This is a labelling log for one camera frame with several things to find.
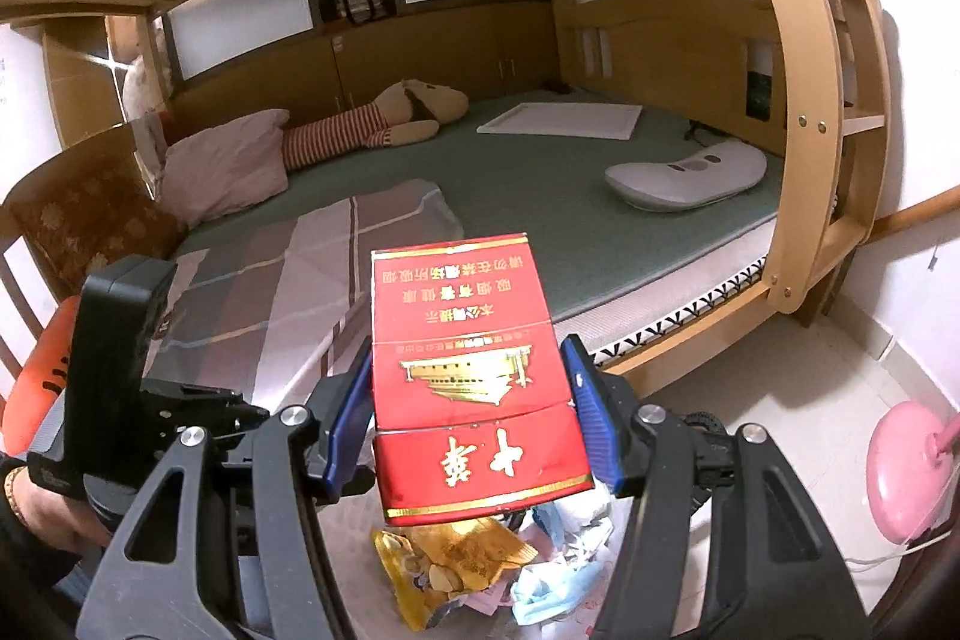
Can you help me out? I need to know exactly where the green mattress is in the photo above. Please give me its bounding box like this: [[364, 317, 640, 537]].
[[169, 92, 785, 352]]

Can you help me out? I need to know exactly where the white flat board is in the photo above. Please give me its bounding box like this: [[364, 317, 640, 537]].
[[477, 101, 644, 142]]

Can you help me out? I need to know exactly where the pink pillow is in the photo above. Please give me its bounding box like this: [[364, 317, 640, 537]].
[[159, 110, 292, 229]]

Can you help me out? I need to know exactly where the orange plush pillow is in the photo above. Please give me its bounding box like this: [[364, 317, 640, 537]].
[[0, 295, 82, 457]]

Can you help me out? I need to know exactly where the red cigarette box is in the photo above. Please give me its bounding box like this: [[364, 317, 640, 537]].
[[371, 231, 597, 528]]

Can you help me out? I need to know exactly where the yellow snack packet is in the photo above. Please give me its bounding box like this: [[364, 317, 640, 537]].
[[373, 514, 539, 633]]

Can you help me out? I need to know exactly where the striped plush doll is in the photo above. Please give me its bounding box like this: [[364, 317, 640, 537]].
[[281, 79, 470, 171]]

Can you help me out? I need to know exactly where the blue face mask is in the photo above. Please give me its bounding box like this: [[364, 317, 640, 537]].
[[510, 509, 620, 626]]

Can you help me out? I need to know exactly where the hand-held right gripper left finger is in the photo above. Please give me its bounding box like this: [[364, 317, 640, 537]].
[[75, 340, 376, 640]]

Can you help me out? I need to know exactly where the plaid blanket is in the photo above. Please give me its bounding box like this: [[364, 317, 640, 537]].
[[146, 179, 466, 397]]

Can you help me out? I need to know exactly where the white tissue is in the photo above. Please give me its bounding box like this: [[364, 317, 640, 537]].
[[551, 497, 616, 555]]

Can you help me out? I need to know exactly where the person's left hand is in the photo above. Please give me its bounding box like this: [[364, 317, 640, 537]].
[[15, 464, 115, 557]]

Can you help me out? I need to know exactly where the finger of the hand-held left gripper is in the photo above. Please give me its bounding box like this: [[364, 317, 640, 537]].
[[141, 376, 271, 461]]

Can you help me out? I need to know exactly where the white massage pillow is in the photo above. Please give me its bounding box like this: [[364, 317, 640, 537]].
[[604, 140, 769, 212]]

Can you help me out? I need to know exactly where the wooden bed ladder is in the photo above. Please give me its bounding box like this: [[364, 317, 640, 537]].
[[772, 0, 895, 244]]

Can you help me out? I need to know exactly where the wooden bunk bed frame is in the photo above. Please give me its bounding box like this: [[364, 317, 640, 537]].
[[0, 0, 897, 401]]

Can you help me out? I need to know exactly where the pink paper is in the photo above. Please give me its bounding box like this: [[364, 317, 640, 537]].
[[461, 586, 515, 618]]

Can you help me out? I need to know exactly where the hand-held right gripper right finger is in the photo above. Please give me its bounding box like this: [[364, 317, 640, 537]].
[[561, 334, 872, 640]]

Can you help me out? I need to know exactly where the brown floral cushion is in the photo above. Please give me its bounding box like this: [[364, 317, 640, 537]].
[[9, 156, 188, 296]]

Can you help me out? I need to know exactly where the white cable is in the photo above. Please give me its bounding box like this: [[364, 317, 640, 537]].
[[846, 526, 955, 567]]

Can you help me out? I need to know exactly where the person's left forearm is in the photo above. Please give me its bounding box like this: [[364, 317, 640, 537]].
[[0, 451, 83, 640]]

